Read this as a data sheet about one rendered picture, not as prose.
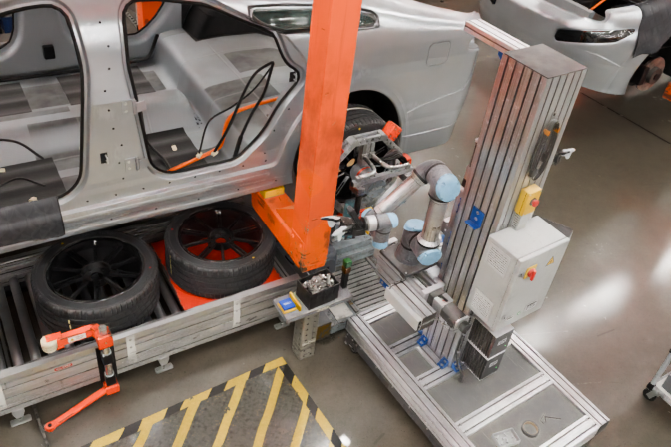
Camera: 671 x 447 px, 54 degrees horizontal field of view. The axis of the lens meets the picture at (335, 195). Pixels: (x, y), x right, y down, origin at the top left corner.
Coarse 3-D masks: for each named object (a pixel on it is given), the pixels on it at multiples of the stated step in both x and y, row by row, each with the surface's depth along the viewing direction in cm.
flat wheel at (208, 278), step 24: (192, 216) 401; (216, 216) 407; (240, 216) 409; (168, 240) 381; (192, 240) 412; (240, 240) 392; (264, 240) 390; (168, 264) 383; (192, 264) 367; (216, 264) 370; (240, 264) 372; (264, 264) 383; (192, 288) 378; (216, 288) 374; (240, 288) 379
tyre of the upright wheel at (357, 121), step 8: (352, 104) 398; (360, 104) 403; (352, 112) 389; (360, 112) 391; (368, 112) 395; (352, 120) 382; (360, 120) 383; (368, 120) 384; (376, 120) 388; (344, 128) 378; (352, 128) 380; (360, 128) 383; (368, 128) 386; (376, 128) 390; (344, 136) 380; (296, 152) 395; (296, 160) 397; (296, 168) 400; (296, 176) 406
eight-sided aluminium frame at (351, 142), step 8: (352, 136) 379; (360, 136) 381; (368, 136) 381; (376, 136) 382; (384, 136) 385; (344, 144) 378; (352, 144) 375; (360, 144) 379; (392, 144) 393; (344, 152) 375; (392, 160) 408; (392, 184) 415; (384, 192) 416; (336, 200) 405; (368, 200) 415; (376, 200) 416; (336, 208) 400; (360, 208) 412
